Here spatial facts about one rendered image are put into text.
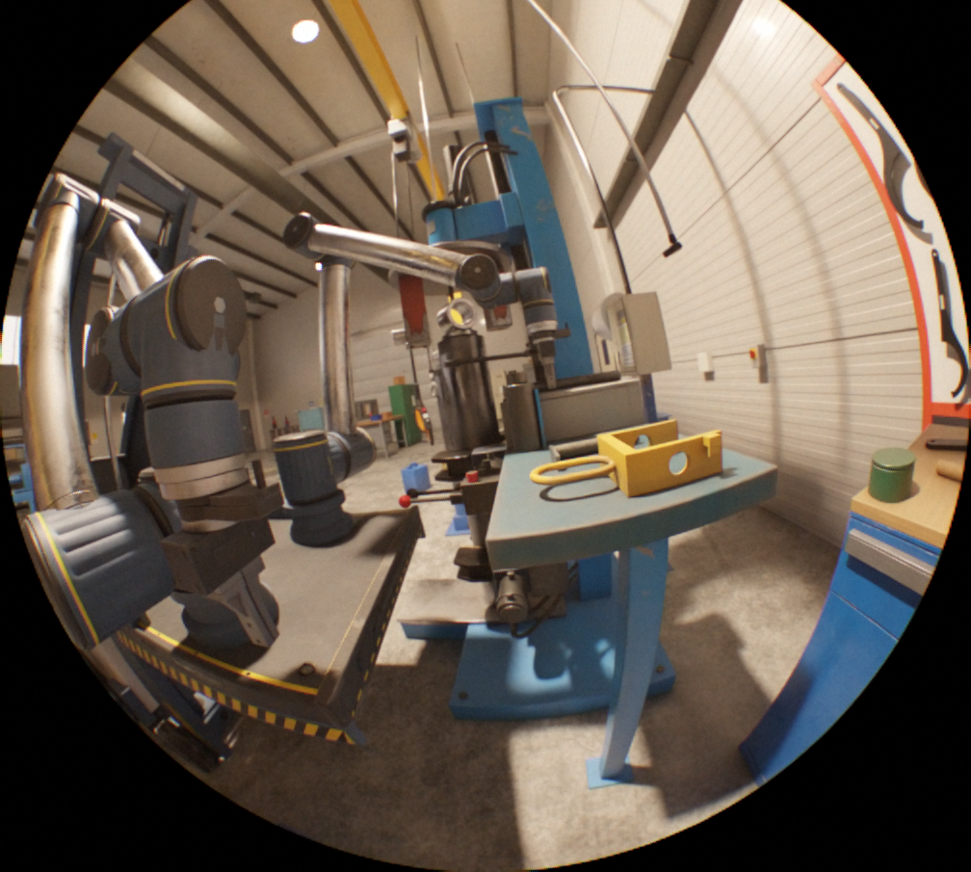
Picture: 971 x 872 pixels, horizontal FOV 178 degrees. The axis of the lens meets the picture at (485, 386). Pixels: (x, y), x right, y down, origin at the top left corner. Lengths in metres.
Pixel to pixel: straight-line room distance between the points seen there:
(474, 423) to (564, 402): 0.53
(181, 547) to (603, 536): 0.42
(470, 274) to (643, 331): 0.98
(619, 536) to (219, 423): 0.43
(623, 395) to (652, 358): 0.71
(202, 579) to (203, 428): 0.13
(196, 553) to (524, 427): 0.69
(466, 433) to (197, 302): 1.15
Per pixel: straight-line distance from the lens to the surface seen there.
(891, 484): 0.68
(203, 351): 0.31
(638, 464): 0.42
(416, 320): 1.37
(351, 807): 1.40
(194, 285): 0.32
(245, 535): 0.37
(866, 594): 0.75
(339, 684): 0.57
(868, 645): 0.80
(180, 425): 0.30
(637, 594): 0.50
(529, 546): 0.38
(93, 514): 0.59
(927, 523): 0.65
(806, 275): 2.14
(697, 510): 0.43
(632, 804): 1.27
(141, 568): 0.58
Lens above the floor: 1.23
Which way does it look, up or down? 1 degrees up
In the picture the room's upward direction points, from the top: 9 degrees counter-clockwise
